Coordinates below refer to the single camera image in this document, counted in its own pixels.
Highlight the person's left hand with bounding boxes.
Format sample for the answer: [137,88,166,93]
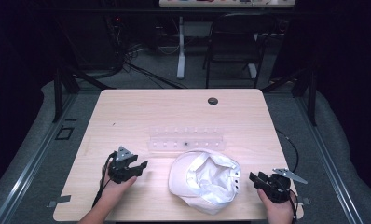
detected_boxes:
[101,161,139,201]

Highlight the black floor cables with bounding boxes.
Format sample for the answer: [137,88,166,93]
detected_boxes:
[123,43,188,90]

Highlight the left hand-held gripper cable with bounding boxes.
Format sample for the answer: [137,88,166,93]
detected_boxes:
[91,151,117,208]

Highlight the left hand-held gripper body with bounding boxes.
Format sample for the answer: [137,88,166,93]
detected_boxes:
[107,145,139,185]

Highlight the light background desk top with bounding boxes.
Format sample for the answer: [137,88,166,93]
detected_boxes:
[158,0,297,8]

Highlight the aluminium floor rail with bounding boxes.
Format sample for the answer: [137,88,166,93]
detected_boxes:
[295,96,365,224]
[0,92,79,224]

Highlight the clear plastic tray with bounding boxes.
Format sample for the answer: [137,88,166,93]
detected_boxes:
[147,125,227,154]

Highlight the hand-held gripper cable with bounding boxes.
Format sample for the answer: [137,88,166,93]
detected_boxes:
[91,151,117,208]
[274,128,300,222]

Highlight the white baseball cap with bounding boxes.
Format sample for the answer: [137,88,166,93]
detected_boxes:
[167,148,242,216]

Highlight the white desk leg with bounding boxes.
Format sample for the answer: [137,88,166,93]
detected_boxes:
[176,15,187,80]

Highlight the black chair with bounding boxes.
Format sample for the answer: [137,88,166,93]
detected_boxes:
[201,11,279,90]

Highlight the person's right hand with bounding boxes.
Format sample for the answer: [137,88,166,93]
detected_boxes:
[256,188,295,224]

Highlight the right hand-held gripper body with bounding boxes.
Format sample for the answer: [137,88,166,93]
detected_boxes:
[262,167,309,205]

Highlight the black metal frame stand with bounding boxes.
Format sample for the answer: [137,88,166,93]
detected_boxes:
[51,65,117,123]
[260,66,319,127]

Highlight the right hand-held gripper cable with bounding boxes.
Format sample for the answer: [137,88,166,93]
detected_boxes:
[274,128,300,222]

